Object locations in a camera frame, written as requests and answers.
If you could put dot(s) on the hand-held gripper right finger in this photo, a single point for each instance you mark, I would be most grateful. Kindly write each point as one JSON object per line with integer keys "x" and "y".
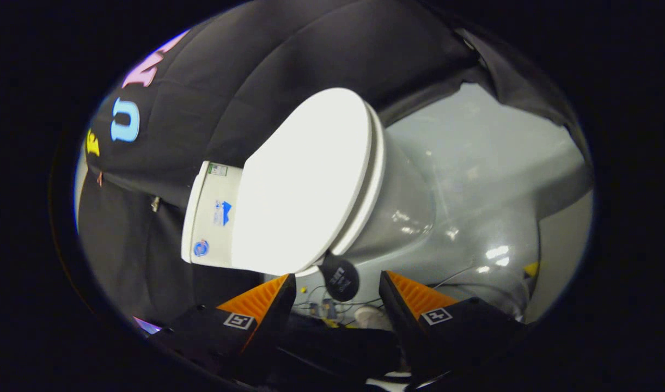
{"x": 406, "y": 326}

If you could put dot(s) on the white round object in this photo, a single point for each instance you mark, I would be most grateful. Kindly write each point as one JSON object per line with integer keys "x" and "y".
{"x": 369, "y": 317}

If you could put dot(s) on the silver cloth clip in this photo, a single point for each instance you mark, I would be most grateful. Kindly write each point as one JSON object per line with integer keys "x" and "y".
{"x": 155, "y": 204}

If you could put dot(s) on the white ceramic toilet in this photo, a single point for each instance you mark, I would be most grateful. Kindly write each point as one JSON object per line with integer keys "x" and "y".
{"x": 403, "y": 207}

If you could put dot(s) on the small yellow object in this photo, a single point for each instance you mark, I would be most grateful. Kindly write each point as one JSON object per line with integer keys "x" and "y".
{"x": 531, "y": 269}

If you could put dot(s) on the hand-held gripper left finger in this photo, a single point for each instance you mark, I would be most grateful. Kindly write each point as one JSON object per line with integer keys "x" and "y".
{"x": 272, "y": 326}

